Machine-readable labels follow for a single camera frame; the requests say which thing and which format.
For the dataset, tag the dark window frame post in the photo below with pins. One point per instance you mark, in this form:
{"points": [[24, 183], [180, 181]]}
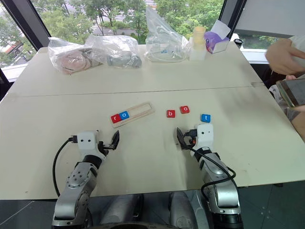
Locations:
{"points": [[230, 14], [26, 21]]}

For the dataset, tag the blue tile letter o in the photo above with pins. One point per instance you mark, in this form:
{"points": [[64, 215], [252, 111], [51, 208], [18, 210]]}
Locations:
{"points": [[124, 115]]}

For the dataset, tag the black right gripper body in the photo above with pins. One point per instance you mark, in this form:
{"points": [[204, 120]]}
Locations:
{"points": [[190, 139]]}

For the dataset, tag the white garment sleeve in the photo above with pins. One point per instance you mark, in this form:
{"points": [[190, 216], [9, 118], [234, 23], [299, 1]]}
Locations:
{"points": [[299, 45]]}

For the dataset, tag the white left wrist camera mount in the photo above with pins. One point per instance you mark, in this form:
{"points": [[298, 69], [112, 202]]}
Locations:
{"points": [[85, 145]]}

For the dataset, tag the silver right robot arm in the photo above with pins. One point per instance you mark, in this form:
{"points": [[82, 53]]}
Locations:
{"points": [[226, 198]]}

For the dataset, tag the red tile letter o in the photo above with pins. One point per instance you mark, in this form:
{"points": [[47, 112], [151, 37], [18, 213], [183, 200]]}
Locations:
{"points": [[185, 109]]}

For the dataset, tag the red tile letter b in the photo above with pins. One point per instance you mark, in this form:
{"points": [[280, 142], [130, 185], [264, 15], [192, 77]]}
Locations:
{"points": [[170, 113]]}

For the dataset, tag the patterned light clothing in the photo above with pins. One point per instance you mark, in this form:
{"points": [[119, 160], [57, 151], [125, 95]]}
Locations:
{"points": [[277, 95]]}

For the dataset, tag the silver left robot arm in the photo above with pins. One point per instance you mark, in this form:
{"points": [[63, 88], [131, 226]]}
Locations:
{"points": [[78, 181]]}

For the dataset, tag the blue tile letter t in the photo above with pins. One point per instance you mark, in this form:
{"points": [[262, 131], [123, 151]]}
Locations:
{"points": [[206, 118]]}

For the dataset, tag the white window blind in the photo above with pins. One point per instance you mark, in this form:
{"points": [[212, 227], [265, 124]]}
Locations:
{"points": [[269, 16]]}

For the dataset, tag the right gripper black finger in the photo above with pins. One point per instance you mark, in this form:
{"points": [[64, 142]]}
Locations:
{"points": [[180, 138]]}

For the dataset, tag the person bare forearm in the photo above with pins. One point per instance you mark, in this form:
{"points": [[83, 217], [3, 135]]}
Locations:
{"points": [[297, 121]]}

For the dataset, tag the small black round object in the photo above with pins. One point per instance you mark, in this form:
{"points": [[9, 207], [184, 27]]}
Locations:
{"points": [[238, 43]]}

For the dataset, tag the clear bag with grey item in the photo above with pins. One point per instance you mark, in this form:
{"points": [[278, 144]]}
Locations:
{"points": [[119, 56]]}

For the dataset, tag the clear bag with pink items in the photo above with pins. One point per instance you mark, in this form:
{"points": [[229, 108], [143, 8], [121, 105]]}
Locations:
{"points": [[71, 59]]}

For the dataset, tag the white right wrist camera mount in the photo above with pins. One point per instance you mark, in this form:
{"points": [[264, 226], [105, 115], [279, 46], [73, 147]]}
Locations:
{"points": [[203, 139]]}

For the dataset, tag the tall clear plastic bag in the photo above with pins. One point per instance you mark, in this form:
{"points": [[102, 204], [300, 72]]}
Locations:
{"points": [[162, 40]]}

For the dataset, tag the wooden letter tray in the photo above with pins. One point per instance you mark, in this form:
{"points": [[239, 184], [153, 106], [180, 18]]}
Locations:
{"points": [[140, 109]]}

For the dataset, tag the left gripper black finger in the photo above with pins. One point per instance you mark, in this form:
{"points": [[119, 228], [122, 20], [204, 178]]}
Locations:
{"points": [[115, 140]]}

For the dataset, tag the purple white tissue box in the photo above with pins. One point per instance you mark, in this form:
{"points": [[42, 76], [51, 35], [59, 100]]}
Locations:
{"points": [[218, 40]]}

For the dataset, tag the smartphone with gold case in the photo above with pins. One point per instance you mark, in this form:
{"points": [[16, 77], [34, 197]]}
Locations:
{"points": [[294, 91]]}

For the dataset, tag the dark grey rounded shape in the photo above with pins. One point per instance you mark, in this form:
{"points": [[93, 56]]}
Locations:
{"points": [[121, 210]]}

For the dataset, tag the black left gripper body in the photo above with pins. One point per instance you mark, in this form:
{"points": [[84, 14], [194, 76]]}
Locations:
{"points": [[106, 145]]}

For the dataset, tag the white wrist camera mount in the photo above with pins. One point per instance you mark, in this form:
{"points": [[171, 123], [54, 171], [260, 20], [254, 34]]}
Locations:
{"points": [[85, 145], [203, 139]]}

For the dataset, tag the red tile letter r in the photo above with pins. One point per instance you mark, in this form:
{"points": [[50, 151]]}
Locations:
{"points": [[116, 118]]}

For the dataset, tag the person bare hand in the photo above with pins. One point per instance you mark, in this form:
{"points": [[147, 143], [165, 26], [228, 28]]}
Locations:
{"points": [[295, 77], [281, 57]]}

